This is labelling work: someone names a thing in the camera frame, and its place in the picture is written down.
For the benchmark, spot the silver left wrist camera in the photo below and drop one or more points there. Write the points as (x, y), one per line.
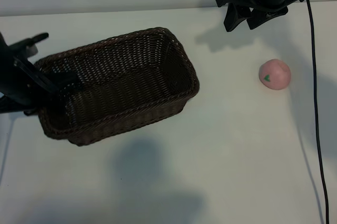
(31, 49)

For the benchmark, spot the pink peach with green leaf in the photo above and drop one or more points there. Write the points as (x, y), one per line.
(279, 76)

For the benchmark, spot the dark brown wicker basket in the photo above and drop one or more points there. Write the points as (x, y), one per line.
(126, 81)

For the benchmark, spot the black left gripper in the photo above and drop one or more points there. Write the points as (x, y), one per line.
(15, 87)

